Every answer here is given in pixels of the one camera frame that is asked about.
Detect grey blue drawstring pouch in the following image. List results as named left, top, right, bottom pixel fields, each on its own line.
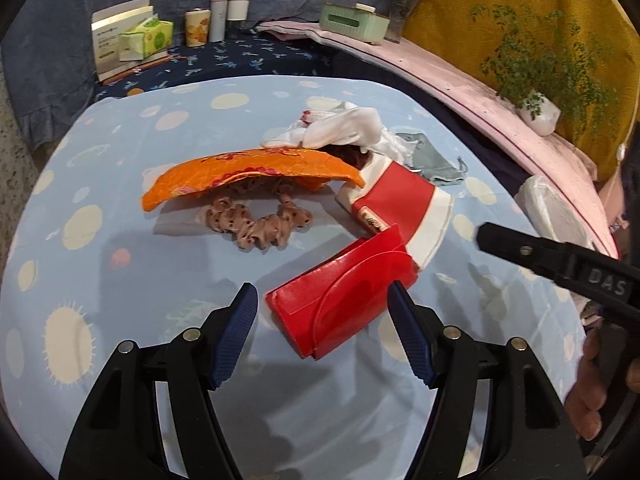
left=397, top=132, right=469, bottom=186

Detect red envelope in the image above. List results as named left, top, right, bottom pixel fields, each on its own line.
left=266, top=226, right=418, bottom=360

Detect red and white paper cup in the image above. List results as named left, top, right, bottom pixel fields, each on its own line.
left=336, top=154, right=454, bottom=270

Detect pink dotted scrunchie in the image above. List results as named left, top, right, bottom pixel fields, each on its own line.
left=204, top=177, right=314, bottom=250

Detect white cloth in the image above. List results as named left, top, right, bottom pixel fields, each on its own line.
left=262, top=101, right=416, bottom=165

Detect orange printed plastic bag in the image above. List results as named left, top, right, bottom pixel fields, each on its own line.
left=141, top=148, right=364, bottom=212

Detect trash bin with white liner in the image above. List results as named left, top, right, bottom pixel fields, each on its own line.
left=514, top=176, right=597, bottom=250

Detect person's right hand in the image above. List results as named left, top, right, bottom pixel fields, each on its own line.
left=564, top=330, right=606, bottom=441

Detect pink quilt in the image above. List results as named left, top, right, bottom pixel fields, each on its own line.
left=257, top=21, right=618, bottom=258

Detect green plant in white pot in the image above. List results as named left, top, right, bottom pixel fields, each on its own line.
left=470, top=3, right=618, bottom=141

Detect yellow fabric backdrop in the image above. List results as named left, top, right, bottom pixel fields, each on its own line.
left=401, top=0, right=640, bottom=181

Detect orange pencil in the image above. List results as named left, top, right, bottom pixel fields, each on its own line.
left=102, top=54, right=174, bottom=84

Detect green tissue box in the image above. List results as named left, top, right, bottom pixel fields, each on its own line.
left=319, top=3, right=390, bottom=44

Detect green tissue pack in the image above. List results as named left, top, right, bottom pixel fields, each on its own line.
left=118, top=14, right=174, bottom=62

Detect navy patterned cloth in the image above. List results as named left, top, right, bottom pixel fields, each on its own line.
left=93, top=32, right=332, bottom=101

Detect white booklet box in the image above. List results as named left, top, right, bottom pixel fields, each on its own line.
left=91, top=0, right=168, bottom=81

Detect yellow floral cup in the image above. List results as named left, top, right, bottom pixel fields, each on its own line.
left=184, top=9, right=210, bottom=48

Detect tall white bottle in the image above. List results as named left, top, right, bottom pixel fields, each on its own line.
left=208, top=0, right=228, bottom=42

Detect white jar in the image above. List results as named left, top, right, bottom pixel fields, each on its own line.
left=227, top=0, right=250, bottom=22

